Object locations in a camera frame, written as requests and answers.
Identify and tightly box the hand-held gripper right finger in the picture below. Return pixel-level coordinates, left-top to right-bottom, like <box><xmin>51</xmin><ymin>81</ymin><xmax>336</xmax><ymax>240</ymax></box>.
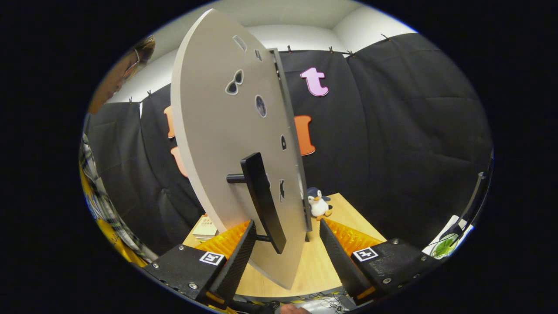
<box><xmin>319</xmin><ymin>218</ymin><xmax>443</xmax><ymax>306</ymax></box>

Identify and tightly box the person's head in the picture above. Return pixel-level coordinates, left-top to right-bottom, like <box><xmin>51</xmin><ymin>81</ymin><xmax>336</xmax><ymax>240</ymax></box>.
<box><xmin>87</xmin><ymin>35</ymin><xmax>156</xmax><ymax>115</ymax></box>

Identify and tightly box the black backdrop cloth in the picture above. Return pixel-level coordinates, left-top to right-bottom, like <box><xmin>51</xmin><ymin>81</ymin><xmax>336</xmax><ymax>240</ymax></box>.
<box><xmin>83</xmin><ymin>33</ymin><xmax>493</xmax><ymax>256</ymax></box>

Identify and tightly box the penguin plush toy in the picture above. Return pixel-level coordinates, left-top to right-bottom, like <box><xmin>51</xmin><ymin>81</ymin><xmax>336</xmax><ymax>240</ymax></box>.
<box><xmin>306</xmin><ymin>188</ymin><xmax>333</xmax><ymax>220</ymax></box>

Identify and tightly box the grey shoe cabinet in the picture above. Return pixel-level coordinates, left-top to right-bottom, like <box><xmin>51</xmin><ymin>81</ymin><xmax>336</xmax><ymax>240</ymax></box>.
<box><xmin>268</xmin><ymin>48</ymin><xmax>313</xmax><ymax>232</ymax></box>

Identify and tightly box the person's plaid shirt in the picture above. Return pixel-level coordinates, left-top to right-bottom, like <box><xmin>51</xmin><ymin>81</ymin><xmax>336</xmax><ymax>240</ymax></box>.
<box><xmin>79</xmin><ymin>133</ymin><xmax>157</xmax><ymax>267</ymax></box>

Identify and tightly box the beige shoe cabinet door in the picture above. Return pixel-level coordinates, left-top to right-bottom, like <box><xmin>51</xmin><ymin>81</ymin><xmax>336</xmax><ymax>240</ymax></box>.
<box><xmin>171</xmin><ymin>9</ymin><xmax>312</xmax><ymax>290</ymax></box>

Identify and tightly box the stack of books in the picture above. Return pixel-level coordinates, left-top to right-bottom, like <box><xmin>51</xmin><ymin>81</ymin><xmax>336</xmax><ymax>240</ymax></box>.
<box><xmin>192</xmin><ymin>215</ymin><xmax>219</xmax><ymax>242</ymax></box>

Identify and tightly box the white and green object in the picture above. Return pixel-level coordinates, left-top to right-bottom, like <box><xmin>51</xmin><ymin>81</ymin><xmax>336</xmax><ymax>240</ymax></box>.
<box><xmin>423</xmin><ymin>215</ymin><xmax>473</xmax><ymax>260</ymax></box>

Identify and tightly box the tangle of black cables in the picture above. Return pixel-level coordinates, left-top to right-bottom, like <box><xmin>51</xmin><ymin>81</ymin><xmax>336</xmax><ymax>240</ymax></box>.
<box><xmin>312</xmin><ymin>291</ymin><xmax>351</xmax><ymax>313</ymax></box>

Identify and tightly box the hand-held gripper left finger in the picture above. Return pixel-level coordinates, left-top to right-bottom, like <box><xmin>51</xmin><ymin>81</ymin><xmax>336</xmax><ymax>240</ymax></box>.
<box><xmin>142</xmin><ymin>219</ymin><xmax>258</xmax><ymax>306</ymax></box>

